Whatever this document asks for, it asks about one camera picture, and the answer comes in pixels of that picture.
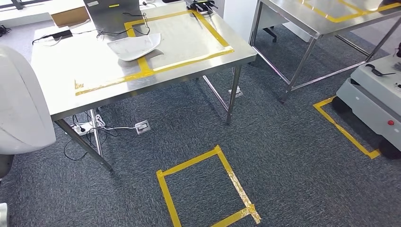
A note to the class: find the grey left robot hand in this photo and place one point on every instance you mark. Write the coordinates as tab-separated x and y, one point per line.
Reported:
5	164

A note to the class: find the white moulded plastic part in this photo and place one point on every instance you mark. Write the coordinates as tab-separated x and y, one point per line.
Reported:
134	47
22	100

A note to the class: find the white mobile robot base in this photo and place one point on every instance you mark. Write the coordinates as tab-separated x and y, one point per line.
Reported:
369	94

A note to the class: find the stainless steel workbench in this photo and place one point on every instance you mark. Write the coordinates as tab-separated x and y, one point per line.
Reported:
94	72

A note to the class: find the yellow tape on workbench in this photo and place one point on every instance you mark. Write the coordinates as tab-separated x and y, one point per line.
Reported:
144	67

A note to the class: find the white power strip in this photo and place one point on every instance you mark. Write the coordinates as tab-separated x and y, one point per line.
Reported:
82	128

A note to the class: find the floor power socket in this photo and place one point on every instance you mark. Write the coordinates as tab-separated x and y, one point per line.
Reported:
142	127
235	91

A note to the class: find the black power adapter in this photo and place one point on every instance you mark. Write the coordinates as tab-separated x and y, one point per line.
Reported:
62	34

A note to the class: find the white desk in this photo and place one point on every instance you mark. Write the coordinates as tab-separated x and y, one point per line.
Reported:
25	14

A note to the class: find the brown cardboard box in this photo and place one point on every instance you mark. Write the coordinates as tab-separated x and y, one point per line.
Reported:
70	17

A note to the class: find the grey laptop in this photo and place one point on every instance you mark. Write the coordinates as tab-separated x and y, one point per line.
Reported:
109	15

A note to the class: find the black controller with antennas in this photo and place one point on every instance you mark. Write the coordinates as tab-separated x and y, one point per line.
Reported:
200	5

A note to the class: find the white cabinet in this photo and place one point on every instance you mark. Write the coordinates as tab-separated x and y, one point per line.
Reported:
238	18

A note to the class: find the black chair base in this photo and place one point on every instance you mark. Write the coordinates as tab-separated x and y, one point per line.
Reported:
270	33

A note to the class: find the stainless steel table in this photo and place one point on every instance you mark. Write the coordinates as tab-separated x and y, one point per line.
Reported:
297	12

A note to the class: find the yellow tape on table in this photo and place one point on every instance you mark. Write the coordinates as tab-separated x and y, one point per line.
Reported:
360	14

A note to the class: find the black window frame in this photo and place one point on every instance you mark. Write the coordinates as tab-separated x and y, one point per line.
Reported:
17	4

